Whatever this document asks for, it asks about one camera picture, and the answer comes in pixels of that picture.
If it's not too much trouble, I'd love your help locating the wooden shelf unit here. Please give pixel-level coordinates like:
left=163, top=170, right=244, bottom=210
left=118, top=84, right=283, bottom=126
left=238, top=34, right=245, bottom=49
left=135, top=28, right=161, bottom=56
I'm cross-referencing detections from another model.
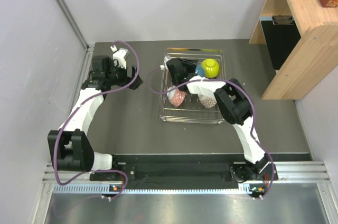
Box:
left=259, top=0, right=337, bottom=100

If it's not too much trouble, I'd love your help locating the black clipboard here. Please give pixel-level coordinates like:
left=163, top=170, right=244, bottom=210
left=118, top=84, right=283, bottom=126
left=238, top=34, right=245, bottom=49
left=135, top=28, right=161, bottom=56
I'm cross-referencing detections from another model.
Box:
left=259, top=15, right=301, bottom=70

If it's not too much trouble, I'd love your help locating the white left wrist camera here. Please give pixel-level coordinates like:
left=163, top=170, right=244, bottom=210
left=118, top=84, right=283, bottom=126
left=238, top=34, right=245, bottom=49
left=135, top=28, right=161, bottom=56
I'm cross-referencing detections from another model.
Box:
left=110, top=45, right=129, bottom=69

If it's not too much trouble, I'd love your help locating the aluminium corner post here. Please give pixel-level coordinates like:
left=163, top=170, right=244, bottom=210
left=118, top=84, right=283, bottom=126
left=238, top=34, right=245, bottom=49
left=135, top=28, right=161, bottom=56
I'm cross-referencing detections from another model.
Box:
left=55, top=0, right=89, bottom=50

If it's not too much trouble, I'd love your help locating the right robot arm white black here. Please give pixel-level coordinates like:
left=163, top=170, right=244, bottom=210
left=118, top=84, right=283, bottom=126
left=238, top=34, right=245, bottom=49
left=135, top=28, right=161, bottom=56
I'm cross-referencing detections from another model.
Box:
left=164, top=55, right=275, bottom=182

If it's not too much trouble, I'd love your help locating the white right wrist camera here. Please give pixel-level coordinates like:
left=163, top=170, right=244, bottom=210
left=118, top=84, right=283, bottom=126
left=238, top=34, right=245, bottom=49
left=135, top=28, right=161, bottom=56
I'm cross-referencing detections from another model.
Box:
left=160, top=55, right=172, bottom=71

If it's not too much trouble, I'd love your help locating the metal wire dish rack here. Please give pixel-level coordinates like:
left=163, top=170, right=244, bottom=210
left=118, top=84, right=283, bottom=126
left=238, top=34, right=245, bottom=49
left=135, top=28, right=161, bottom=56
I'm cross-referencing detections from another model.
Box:
left=159, top=48, right=226, bottom=124

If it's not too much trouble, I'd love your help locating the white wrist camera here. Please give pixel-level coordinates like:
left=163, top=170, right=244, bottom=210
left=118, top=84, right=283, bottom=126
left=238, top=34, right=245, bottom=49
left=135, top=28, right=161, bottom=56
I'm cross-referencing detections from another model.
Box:
left=160, top=55, right=172, bottom=71
left=110, top=45, right=129, bottom=69

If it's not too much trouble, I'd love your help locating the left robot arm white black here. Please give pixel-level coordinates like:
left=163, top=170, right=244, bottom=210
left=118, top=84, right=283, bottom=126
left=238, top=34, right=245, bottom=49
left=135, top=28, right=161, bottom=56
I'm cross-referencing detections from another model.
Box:
left=48, top=48, right=143, bottom=180

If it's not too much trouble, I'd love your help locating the yellow-green bowl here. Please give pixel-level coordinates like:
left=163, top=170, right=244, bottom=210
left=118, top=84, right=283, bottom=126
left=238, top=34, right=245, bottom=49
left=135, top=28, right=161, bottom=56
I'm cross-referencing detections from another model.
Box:
left=201, top=59, right=220, bottom=78

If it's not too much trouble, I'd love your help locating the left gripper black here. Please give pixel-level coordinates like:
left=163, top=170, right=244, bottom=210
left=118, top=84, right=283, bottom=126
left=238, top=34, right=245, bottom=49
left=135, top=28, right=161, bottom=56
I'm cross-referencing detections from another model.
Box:
left=106, top=59, right=142, bottom=90

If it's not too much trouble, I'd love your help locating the brown lattice patterned bowl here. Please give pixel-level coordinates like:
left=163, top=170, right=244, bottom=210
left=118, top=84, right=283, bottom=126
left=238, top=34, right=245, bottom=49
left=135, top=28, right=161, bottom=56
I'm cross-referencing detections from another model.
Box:
left=198, top=95, right=217, bottom=109

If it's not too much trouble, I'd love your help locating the aluminium frame rail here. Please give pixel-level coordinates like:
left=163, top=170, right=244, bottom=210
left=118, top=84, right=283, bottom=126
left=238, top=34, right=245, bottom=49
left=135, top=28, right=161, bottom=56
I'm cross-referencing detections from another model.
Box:
left=44, top=162, right=330, bottom=198

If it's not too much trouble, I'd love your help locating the black white patterned bowl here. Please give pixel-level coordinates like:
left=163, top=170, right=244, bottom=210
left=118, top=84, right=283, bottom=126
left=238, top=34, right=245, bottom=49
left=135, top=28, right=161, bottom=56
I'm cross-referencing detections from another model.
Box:
left=166, top=86, right=186, bottom=107

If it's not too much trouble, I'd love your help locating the blue bowl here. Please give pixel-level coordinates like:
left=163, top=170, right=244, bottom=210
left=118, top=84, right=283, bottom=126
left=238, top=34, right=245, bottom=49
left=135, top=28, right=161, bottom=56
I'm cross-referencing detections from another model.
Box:
left=195, top=64, right=205, bottom=77

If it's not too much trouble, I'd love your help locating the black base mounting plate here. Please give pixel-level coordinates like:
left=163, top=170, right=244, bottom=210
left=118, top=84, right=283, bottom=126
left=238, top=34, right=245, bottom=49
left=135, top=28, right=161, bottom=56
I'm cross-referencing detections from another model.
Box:
left=89, top=162, right=280, bottom=189

